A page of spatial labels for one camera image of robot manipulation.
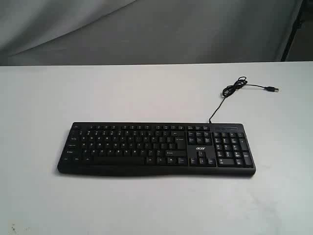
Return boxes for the black Acer keyboard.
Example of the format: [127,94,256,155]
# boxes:
[57,122,256,177]

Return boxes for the grey backdrop cloth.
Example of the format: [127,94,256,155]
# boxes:
[0,0,305,66]

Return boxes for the black stand pole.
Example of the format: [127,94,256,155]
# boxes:
[280,0,307,62]

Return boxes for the black keyboard USB cable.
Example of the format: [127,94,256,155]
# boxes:
[208,76,280,124]

